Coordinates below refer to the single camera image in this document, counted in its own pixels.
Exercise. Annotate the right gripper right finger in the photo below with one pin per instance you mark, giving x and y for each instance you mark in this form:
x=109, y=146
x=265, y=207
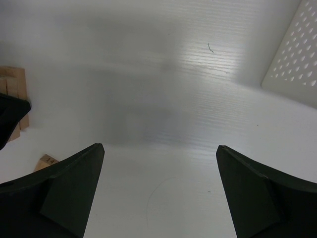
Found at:
x=265, y=202

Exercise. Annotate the wood block three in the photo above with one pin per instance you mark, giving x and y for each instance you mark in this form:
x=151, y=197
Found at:
x=45, y=161

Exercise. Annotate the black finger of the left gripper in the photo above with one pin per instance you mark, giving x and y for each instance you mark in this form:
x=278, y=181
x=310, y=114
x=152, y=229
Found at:
x=12, y=111

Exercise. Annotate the white plastic box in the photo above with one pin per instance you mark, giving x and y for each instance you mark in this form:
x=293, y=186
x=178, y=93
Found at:
x=293, y=71

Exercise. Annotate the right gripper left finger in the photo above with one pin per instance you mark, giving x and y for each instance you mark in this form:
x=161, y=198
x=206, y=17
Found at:
x=54, y=202

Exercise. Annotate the wood block six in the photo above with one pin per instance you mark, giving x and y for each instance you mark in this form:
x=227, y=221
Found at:
x=15, y=134

